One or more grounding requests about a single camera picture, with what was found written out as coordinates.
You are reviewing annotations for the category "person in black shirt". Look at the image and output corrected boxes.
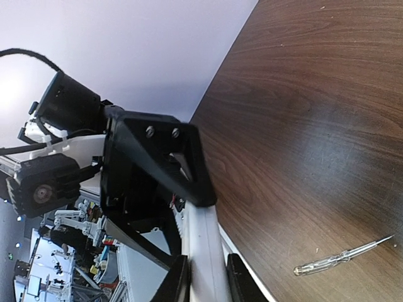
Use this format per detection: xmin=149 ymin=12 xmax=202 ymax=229
xmin=38 ymin=225 xmax=88 ymax=256

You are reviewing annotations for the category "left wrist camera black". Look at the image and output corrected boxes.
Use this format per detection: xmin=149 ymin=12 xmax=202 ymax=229
xmin=6 ymin=154 xmax=80 ymax=218

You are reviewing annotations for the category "clear handle screwdriver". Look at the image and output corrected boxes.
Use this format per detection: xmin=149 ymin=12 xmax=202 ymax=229
xmin=293 ymin=235 xmax=394 ymax=276

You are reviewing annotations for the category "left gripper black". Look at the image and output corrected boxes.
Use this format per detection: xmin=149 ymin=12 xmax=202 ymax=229
xmin=101 ymin=105 xmax=217 ymax=271

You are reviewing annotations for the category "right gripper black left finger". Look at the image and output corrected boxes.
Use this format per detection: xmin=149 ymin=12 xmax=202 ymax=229
xmin=151 ymin=255 xmax=190 ymax=302

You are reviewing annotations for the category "left black braided cable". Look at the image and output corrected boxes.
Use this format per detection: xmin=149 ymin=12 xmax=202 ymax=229
xmin=0 ymin=48 xmax=64 ymax=75

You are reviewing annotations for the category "red white remote control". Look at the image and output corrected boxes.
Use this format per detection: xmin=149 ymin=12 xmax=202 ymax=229
xmin=181 ymin=203 xmax=232 ymax=301

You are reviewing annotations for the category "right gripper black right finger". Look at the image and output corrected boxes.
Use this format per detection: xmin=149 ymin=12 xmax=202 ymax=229
xmin=226 ymin=253 xmax=276 ymax=302

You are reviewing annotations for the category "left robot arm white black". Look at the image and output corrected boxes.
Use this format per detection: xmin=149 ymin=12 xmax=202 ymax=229
xmin=7 ymin=72 xmax=217 ymax=269

